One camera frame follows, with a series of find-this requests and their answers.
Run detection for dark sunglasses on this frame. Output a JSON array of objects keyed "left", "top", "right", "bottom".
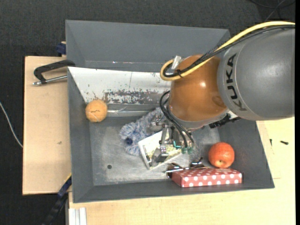
[{"left": 165, "top": 157, "right": 205, "bottom": 179}]

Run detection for pale wood flat board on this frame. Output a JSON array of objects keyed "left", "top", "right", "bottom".
[{"left": 22, "top": 55, "right": 72, "bottom": 195}]

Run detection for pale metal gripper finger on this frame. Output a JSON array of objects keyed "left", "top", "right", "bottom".
[
  {"left": 159, "top": 146, "right": 169, "bottom": 163},
  {"left": 151, "top": 152, "right": 163, "bottom": 167}
]

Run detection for white printed flat box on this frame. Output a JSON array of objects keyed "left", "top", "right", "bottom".
[{"left": 137, "top": 130, "right": 195, "bottom": 171}]

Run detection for grey metal bin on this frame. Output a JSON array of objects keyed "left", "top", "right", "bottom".
[{"left": 65, "top": 19, "right": 275, "bottom": 203}]

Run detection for red white-dotted box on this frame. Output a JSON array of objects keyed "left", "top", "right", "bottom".
[{"left": 170, "top": 167, "right": 243, "bottom": 188}]

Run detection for tan orange ball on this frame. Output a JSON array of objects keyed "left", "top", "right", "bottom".
[{"left": 84, "top": 99, "right": 108, "bottom": 123}]

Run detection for blue and white fluffy cloth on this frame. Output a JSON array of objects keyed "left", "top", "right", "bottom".
[{"left": 119, "top": 106, "right": 170, "bottom": 156}]

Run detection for orange red fruit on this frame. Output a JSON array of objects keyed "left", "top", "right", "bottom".
[{"left": 208, "top": 142, "right": 235, "bottom": 169}]

